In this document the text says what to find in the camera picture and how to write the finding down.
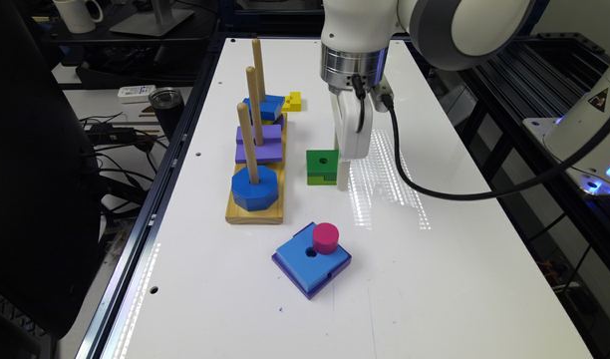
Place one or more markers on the blue block on rear peg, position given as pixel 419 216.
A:
pixel 270 110

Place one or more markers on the magenta cylinder block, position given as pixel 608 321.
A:
pixel 325 238

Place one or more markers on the white mug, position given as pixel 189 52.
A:
pixel 77 16

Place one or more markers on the white remote device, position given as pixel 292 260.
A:
pixel 136 94

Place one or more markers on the silver monitor stand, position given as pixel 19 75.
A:
pixel 157 23

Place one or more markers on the dark purple square block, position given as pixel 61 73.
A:
pixel 312 257

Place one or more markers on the blue octagon block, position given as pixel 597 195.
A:
pixel 253 197

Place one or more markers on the wooden peg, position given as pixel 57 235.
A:
pixel 254 105
pixel 258 64
pixel 248 142

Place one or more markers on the black office chair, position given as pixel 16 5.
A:
pixel 49 188

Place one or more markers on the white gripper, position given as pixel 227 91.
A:
pixel 353 121

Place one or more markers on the middle wooden peg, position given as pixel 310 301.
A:
pixel 254 105

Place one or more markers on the purple square block on peg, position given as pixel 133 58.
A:
pixel 270 152

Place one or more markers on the wooden peg base board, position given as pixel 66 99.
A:
pixel 272 215

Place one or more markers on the front wooden peg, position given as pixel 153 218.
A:
pixel 248 142

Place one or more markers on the rear wooden peg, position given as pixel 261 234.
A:
pixel 258 64

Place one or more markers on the light blue square block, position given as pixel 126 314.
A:
pixel 309 270

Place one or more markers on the black tumbler cup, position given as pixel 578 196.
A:
pixel 168 106

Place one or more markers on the green square block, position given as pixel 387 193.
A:
pixel 322 166

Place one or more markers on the black power strip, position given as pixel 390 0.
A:
pixel 107 134

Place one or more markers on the yellow notched block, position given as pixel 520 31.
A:
pixel 293 102

